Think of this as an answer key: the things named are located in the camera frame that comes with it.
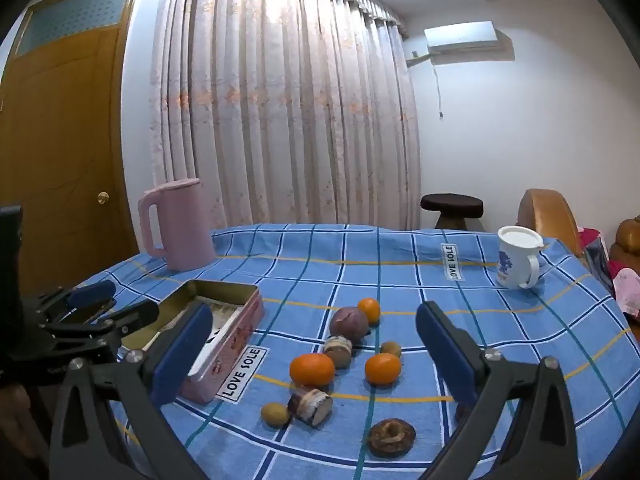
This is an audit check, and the brown leather sofa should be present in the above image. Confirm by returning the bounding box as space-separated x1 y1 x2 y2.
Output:
615 214 640 263

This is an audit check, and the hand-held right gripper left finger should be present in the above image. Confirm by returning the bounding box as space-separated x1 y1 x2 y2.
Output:
47 302 216 480

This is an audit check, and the brown shiitake mushroom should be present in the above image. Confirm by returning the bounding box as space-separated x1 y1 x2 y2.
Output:
367 418 417 460

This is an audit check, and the pink kettle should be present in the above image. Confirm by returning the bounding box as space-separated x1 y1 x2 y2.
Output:
138 178 217 272

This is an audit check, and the blue plaid tablecloth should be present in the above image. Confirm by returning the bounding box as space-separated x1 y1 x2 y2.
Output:
75 222 638 480

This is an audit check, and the brown leather armchair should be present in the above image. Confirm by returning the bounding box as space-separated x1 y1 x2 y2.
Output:
516 188 583 256

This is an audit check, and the white air conditioner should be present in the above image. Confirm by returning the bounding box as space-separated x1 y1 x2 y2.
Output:
424 21 516 63

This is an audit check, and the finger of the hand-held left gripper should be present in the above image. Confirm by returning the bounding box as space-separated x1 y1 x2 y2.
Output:
45 300 161 356
37 280 118 326

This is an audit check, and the dark round stool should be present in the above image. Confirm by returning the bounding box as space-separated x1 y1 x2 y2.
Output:
420 193 485 232

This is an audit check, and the pink patterned curtain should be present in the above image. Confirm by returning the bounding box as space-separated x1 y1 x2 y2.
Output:
150 0 421 233

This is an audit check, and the white cup with blue print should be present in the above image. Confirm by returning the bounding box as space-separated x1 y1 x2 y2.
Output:
496 225 546 291

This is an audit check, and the wooden door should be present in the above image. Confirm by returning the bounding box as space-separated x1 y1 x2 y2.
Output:
0 0 143 301

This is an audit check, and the dark shiny plastic bag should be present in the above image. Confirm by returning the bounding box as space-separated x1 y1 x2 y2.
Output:
582 237 615 293

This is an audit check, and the orange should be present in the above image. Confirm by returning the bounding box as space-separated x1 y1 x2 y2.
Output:
357 297 382 326
364 353 402 386
289 353 336 388

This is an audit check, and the pink tin box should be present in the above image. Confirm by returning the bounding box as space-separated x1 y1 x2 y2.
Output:
120 280 266 404

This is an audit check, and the pink floral cushion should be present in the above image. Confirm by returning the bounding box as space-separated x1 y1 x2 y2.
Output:
614 267 640 320

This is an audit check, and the purple round fruit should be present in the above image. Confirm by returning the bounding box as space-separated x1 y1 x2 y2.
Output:
329 306 372 339

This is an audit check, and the air conditioner power cable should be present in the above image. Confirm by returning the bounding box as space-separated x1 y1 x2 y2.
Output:
434 62 447 122

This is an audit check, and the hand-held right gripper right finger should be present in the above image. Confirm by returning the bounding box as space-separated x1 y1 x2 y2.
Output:
415 301 583 480

